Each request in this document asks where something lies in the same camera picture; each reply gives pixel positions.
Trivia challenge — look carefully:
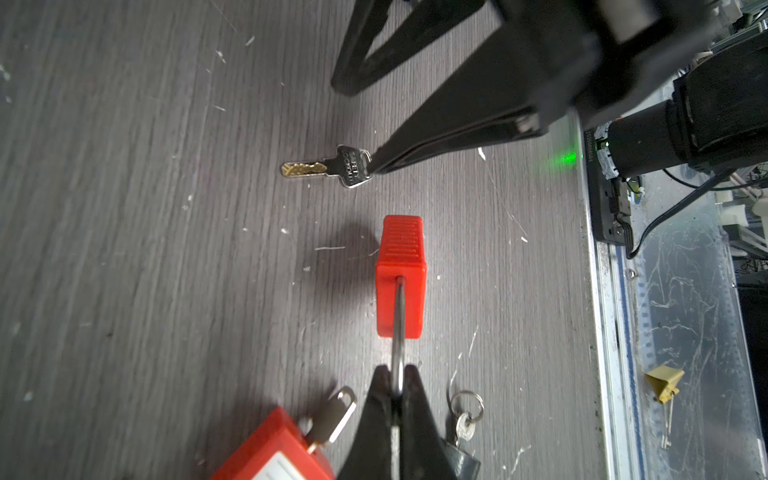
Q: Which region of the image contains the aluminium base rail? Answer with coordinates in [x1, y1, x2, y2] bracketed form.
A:
[581, 129, 650, 479]

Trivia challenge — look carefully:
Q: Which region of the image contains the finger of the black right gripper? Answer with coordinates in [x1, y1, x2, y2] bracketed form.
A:
[331, 0, 484, 97]

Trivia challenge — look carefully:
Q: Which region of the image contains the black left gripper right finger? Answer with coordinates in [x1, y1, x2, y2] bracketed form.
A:
[399, 365, 456, 479]

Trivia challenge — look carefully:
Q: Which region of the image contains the red padlock long shackle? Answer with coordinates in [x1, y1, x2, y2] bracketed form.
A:
[375, 215, 427, 397]

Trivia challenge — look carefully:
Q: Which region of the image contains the small black padlock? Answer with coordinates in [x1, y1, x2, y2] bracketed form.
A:
[443, 390, 485, 480]

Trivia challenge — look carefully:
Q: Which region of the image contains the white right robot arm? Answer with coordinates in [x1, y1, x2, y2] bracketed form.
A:
[328, 1, 767, 187]

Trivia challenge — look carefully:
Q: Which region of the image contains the silver brass key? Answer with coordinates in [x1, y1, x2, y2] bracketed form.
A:
[280, 145, 371, 189]

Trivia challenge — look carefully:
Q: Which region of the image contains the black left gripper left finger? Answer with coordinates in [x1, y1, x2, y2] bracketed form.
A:
[337, 365, 394, 480]

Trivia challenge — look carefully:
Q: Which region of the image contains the yellow tape piece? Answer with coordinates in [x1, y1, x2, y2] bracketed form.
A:
[644, 365, 685, 405]

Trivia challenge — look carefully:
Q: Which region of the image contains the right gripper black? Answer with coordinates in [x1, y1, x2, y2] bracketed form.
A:
[369, 1, 715, 174]

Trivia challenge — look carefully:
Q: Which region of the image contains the red padlock with key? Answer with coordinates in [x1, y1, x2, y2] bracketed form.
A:
[213, 386, 357, 480]

